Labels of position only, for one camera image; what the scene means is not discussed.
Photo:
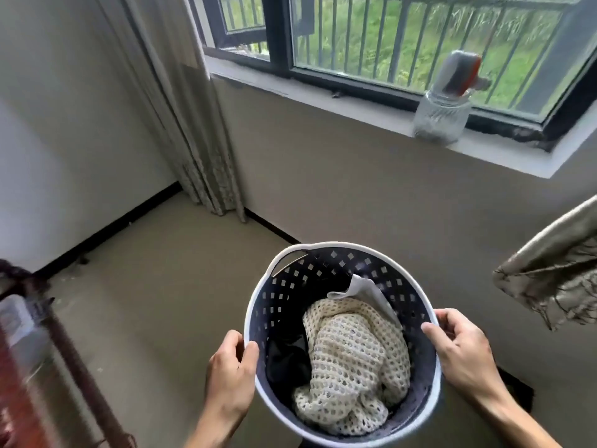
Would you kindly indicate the person's left thumb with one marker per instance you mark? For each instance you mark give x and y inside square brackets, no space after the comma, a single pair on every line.
[249,366]

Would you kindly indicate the grey white cloth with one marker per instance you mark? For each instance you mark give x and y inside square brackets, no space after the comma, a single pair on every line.
[368,293]

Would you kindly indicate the dark framed window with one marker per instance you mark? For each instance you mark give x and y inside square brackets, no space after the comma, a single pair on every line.
[419,51]

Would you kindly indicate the person's right hand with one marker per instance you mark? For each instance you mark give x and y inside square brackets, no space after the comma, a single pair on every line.
[461,356]

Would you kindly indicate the white orange brush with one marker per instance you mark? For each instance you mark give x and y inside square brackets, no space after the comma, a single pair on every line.
[459,74]

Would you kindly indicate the beige patterned curtain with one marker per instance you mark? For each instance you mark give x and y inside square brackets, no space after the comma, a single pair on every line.
[555,270]
[186,116]

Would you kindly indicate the person's left forearm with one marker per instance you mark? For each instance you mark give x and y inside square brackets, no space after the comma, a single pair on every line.
[212,426]

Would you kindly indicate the person's right forearm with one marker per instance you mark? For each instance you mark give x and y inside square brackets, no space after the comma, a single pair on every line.
[517,419]

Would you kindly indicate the person's right thumb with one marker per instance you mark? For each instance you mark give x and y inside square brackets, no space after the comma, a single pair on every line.
[433,338]

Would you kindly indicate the black garment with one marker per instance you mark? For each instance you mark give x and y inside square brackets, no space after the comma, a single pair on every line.
[287,363]

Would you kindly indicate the cream crochet knit garment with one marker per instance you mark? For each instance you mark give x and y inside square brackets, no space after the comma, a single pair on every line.
[354,363]

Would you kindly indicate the navy perforated laundry basket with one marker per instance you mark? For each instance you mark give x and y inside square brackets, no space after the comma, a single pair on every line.
[289,293]

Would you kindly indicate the white window sill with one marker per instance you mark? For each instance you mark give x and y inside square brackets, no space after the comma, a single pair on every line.
[387,116]

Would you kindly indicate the metal window railing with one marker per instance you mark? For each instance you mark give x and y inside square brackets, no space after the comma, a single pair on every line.
[410,37]

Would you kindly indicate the person's left hand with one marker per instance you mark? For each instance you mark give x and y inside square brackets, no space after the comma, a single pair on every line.
[228,382]

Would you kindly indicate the clear glass jar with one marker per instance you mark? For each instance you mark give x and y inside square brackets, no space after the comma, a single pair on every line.
[441,118]

